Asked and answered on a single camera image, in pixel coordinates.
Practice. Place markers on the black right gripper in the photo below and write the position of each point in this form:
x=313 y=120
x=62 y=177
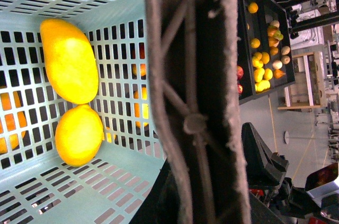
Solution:
x=265 y=169

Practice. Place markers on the yellow lemon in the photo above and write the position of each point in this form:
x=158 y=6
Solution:
x=79 y=135

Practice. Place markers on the yellow mango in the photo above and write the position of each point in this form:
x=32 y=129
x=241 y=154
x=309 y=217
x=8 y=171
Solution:
x=69 y=61

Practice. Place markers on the light blue plastic basket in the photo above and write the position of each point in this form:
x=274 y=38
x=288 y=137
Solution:
x=37 y=186

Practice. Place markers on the black display shelf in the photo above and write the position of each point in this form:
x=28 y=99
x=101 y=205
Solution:
x=263 y=24

